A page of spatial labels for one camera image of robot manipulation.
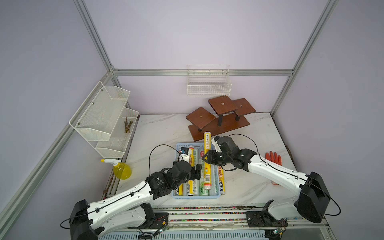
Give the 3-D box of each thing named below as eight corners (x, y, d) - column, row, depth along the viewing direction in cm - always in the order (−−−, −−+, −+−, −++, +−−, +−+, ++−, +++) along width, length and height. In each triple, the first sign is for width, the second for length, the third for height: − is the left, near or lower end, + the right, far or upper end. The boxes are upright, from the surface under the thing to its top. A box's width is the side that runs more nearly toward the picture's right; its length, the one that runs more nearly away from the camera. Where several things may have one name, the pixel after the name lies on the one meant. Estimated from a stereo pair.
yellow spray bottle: (114, 179, 90) (98, 165, 76) (117, 173, 93) (101, 158, 78) (129, 179, 90) (116, 165, 75) (131, 173, 93) (119, 158, 78)
